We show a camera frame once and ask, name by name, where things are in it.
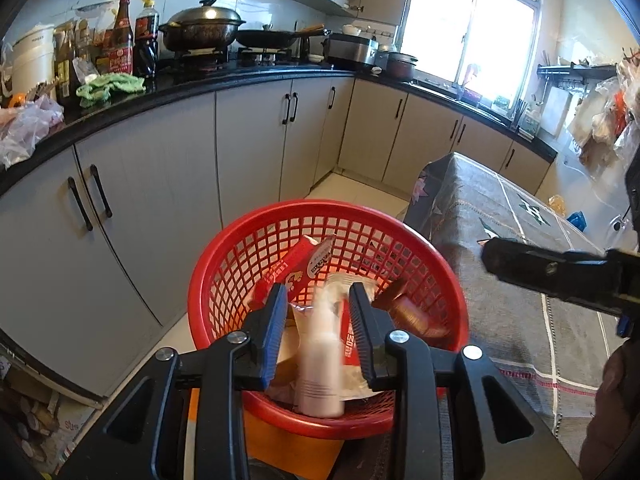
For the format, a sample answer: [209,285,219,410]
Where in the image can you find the dark cooking pot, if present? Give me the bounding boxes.
[386,52,418,81]

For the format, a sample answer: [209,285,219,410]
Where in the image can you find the black wall rack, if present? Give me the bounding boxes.
[536,63,617,80]

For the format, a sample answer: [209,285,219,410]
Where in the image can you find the green cloth rag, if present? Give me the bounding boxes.
[76,73,145,108]

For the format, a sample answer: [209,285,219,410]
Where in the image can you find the silver rice cooker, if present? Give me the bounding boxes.
[322,32,378,66]

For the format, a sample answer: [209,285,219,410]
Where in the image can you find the dark soy sauce bottle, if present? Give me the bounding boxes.
[134,0,160,79]

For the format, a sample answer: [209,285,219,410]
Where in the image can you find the person's right hand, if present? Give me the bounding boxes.
[578,340,639,479]

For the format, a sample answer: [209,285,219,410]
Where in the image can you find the orange medicine box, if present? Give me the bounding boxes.
[340,298,360,366]

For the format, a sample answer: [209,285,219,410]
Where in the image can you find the red snack package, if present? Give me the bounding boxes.
[244,235,335,311]

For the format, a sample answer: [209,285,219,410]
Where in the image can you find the red label sauce bottle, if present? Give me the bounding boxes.
[108,0,134,75]

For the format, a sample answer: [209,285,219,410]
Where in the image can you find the blue plastic bag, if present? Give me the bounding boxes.
[567,211,587,232]

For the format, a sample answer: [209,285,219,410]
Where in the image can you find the black frying pan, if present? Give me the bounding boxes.
[235,24,329,51]

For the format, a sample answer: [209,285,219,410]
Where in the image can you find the white cloth glove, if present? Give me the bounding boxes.
[321,272,378,304]

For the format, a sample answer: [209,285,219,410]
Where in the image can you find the steel wok with lid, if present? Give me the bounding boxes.
[160,0,244,54]

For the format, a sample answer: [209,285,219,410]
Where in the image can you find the yellow round container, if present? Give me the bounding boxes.
[372,278,449,344]

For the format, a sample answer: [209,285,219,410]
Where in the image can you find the white electric cooker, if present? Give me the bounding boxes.
[11,24,54,94]

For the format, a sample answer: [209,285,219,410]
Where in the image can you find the white spray bottle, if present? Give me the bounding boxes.
[296,288,344,418]

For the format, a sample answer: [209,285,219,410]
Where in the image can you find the red plastic mesh basket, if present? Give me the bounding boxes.
[186,198,471,441]

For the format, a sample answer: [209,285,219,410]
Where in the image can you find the yellow plastic bag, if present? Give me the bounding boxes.
[548,194,567,218]

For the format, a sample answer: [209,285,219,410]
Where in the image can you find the clear plastic bag on counter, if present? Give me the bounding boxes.
[0,96,64,169]

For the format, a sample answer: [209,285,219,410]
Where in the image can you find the hanging plastic bags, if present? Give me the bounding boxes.
[568,49,639,174]

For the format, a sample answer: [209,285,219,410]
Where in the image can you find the orange stool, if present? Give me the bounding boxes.
[186,389,346,480]

